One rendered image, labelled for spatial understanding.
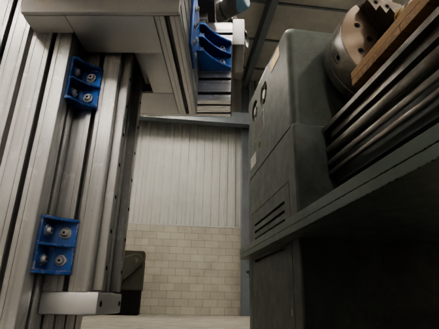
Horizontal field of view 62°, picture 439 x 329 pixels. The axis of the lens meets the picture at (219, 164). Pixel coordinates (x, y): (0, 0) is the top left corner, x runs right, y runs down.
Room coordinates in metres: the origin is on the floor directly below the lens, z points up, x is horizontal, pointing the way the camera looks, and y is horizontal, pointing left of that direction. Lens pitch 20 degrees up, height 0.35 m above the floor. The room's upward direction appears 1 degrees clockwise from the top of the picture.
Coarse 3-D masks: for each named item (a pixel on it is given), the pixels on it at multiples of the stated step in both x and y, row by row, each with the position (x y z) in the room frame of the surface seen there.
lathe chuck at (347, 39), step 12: (348, 12) 0.86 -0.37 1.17; (360, 12) 0.87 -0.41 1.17; (348, 24) 0.86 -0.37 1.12; (360, 24) 0.86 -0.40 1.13; (336, 36) 0.88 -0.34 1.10; (348, 36) 0.86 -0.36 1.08; (360, 36) 0.86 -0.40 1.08; (372, 36) 0.87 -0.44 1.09; (336, 48) 0.89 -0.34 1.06; (348, 48) 0.86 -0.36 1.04; (360, 48) 0.86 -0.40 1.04; (348, 60) 0.87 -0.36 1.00; (360, 60) 0.86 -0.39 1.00; (336, 72) 0.94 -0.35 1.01; (348, 72) 0.90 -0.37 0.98; (348, 84) 0.94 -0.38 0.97
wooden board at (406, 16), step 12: (420, 0) 0.53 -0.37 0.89; (432, 0) 0.51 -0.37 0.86; (408, 12) 0.56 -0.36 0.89; (420, 12) 0.54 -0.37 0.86; (396, 24) 0.60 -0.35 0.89; (408, 24) 0.57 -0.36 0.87; (420, 24) 0.57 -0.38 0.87; (384, 36) 0.64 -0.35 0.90; (396, 36) 0.61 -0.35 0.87; (408, 36) 0.60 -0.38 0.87; (372, 48) 0.69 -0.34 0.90; (384, 48) 0.65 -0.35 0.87; (396, 48) 0.64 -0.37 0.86; (372, 60) 0.69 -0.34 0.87; (384, 60) 0.68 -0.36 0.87; (360, 72) 0.75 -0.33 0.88; (372, 72) 0.73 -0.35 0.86; (360, 84) 0.78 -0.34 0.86
